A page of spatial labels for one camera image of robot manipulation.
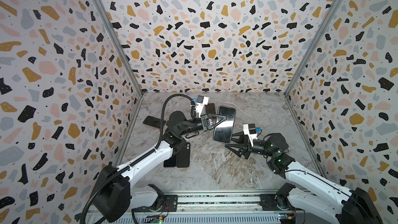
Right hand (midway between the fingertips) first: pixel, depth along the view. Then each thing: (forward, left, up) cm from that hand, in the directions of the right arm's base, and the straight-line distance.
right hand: (226, 140), depth 64 cm
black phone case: (+4, +22, -29) cm, 37 cm away
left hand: (+4, +1, +9) cm, 10 cm away
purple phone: (0, +28, -27) cm, 39 cm away
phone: (+2, +1, +3) cm, 4 cm away
